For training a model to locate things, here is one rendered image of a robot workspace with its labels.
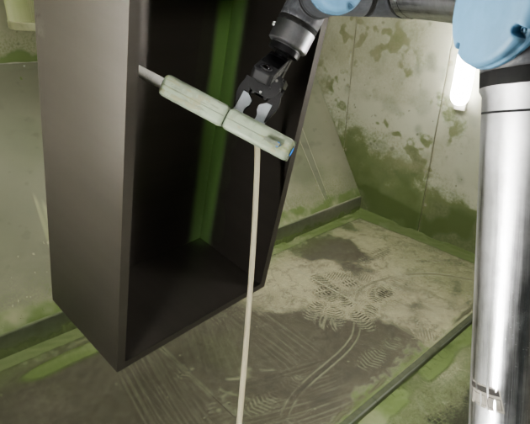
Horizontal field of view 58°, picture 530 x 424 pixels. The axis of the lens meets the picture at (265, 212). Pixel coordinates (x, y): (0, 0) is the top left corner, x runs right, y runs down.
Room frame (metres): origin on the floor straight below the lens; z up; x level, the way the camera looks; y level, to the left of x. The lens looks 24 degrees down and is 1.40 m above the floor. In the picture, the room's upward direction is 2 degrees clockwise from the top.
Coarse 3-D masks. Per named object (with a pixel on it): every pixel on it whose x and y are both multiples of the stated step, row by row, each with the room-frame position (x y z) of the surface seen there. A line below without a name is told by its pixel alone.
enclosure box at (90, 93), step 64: (64, 0) 1.03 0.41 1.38; (128, 0) 0.89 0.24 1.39; (192, 0) 1.45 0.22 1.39; (256, 0) 1.51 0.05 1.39; (64, 64) 1.05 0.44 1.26; (128, 64) 0.90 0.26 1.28; (192, 64) 1.49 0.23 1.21; (64, 128) 1.08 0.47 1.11; (128, 128) 0.92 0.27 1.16; (192, 128) 1.54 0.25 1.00; (64, 192) 1.11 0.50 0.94; (128, 192) 0.94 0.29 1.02; (192, 192) 1.60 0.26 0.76; (64, 256) 1.15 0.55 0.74; (128, 256) 0.97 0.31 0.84; (192, 256) 1.56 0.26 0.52; (256, 256) 1.49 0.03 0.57; (128, 320) 1.20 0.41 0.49; (192, 320) 1.24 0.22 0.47
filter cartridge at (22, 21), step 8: (8, 0) 1.99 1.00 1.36; (16, 0) 1.97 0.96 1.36; (24, 0) 1.95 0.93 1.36; (32, 0) 1.95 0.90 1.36; (8, 8) 2.00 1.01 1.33; (16, 8) 1.97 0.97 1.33; (24, 8) 1.96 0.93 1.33; (32, 8) 1.96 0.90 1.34; (8, 16) 2.01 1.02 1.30; (16, 16) 1.97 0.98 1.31; (24, 16) 1.96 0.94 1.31; (32, 16) 1.96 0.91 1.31; (8, 24) 2.01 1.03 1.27; (16, 24) 1.97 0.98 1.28; (24, 24) 1.96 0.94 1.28
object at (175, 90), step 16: (160, 80) 1.04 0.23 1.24; (176, 80) 1.03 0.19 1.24; (176, 96) 1.02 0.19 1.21; (192, 96) 1.01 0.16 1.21; (208, 96) 1.01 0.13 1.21; (208, 112) 1.00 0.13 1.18; (224, 112) 1.00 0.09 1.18; (240, 112) 1.00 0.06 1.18; (224, 128) 0.99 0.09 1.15; (240, 128) 0.98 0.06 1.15; (256, 128) 0.98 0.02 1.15; (256, 144) 0.97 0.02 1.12; (272, 144) 0.96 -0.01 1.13; (288, 144) 0.96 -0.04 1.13
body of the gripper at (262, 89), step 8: (272, 40) 1.08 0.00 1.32; (272, 48) 1.11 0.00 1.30; (280, 48) 1.06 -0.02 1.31; (288, 48) 1.06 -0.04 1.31; (288, 56) 1.08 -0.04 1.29; (296, 56) 1.07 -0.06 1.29; (288, 64) 1.11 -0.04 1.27; (248, 80) 1.05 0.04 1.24; (280, 80) 1.05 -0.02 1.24; (256, 88) 1.04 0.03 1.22; (264, 88) 1.04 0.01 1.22; (272, 88) 1.04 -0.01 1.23; (280, 88) 1.05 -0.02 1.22; (264, 96) 1.04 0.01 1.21; (272, 96) 1.04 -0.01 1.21
